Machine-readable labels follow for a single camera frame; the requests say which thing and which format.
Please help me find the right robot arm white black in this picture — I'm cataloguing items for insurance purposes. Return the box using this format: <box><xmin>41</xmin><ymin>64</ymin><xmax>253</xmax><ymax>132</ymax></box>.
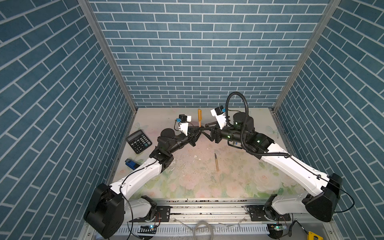
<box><xmin>206</xmin><ymin>108</ymin><xmax>342</xmax><ymax>222</ymax></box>

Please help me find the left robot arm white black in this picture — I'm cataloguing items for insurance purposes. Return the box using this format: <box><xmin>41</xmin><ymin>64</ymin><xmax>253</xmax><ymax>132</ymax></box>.
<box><xmin>84</xmin><ymin>127</ymin><xmax>204</xmax><ymax>239</ymax></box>

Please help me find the blue stapler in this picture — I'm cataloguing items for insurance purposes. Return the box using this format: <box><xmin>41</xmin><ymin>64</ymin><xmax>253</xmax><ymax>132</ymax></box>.
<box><xmin>125</xmin><ymin>159</ymin><xmax>140</xmax><ymax>170</ymax></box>

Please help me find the clear looped cable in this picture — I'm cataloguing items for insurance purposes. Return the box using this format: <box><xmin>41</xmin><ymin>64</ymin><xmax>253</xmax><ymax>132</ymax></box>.
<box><xmin>191</xmin><ymin>220</ymin><xmax>214</xmax><ymax>240</ymax></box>

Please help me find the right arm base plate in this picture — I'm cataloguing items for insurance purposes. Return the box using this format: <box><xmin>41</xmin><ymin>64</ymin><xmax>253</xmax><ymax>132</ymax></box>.
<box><xmin>244</xmin><ymin>205</ymin><xmax>291</xmax><ymax>222</ymax></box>

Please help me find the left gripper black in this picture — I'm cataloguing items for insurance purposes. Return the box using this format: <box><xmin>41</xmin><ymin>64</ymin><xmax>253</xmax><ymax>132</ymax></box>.
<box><xmin>166</xmin><ymin>125</ymin><xmax>202</xmax><ymax>156</ymax></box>

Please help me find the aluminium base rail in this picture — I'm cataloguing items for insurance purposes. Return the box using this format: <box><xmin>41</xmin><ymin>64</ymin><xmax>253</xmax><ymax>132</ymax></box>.
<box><xmin>80</xmin><ymin>197</ymin><xmax>334</xmax><ymax>238</ymax></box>

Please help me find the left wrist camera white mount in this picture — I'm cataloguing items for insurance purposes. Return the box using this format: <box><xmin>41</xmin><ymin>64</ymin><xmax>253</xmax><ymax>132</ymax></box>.
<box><xmin>176</xmin><ymin>114</ymin><xmax>192</xmax><ymax>136</ymax></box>

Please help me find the tan pen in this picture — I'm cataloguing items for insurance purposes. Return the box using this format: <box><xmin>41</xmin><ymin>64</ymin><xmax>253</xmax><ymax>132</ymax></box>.
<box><xmin>198</xmin><ymin>109</ymin><xmax>203</xmax><ymax>127</ymax></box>
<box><xmin>215</xmin><ymin>153</ymin><xmax>220</xmax><ymax>172</ymax></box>

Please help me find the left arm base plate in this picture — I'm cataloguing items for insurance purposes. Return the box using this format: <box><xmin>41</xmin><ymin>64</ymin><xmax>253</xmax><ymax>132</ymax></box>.
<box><xmin>130</xmin><ymin>206</ymin><xmax>171</xmax><ymax>223</ymax></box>

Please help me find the black desk calculator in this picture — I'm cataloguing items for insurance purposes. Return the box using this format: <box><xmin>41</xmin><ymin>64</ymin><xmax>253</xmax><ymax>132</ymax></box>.
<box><xmin>126</xmin><ymin>130</ymin><xmax>152</xmax><ymax>155</ymax></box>

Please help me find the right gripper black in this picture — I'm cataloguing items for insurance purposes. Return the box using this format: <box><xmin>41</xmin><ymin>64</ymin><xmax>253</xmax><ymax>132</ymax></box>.
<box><xmin>200</xmin><ymin>120</ymin><xmax>247</xmax><ymax>145</ymax></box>

